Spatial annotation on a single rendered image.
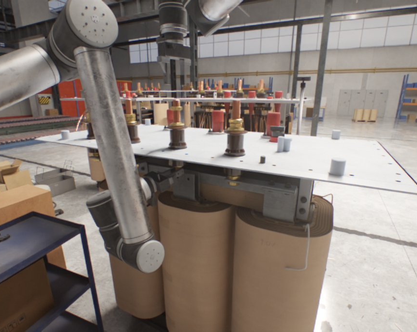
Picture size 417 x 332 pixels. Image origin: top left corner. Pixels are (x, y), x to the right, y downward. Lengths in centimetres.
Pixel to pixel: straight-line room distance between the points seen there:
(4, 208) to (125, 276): 88
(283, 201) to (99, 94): 74
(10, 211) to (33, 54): 124
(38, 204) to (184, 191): 122
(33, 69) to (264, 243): 102
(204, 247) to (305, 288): 46
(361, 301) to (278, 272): 147
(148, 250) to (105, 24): 69
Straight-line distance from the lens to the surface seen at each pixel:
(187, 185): 112
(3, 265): 144
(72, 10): 82
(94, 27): 82
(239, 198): 114
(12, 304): 151
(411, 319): 256
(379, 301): 258
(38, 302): 159
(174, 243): 127
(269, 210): 101
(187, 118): 736
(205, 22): 89
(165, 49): 101
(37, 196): 205
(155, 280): 166
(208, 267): 128
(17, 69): 96
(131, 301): 181
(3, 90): 94
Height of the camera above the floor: 159
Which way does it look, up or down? 17 degrees down
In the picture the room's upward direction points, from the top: straight up
